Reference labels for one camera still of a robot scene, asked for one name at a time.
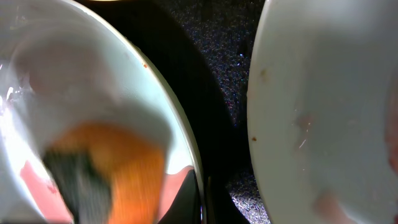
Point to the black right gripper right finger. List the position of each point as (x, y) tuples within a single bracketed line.
[(219, 205)]

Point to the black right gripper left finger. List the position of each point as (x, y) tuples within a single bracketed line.
[(180, 200)]

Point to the orange green sponge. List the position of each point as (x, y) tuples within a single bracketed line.
[(107, 173)]

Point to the mint green plate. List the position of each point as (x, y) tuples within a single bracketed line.
[(322, 111)]

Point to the light green plate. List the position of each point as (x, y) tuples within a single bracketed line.
[(63, 65)]

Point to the round black tray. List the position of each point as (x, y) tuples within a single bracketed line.
[(203, 49)]

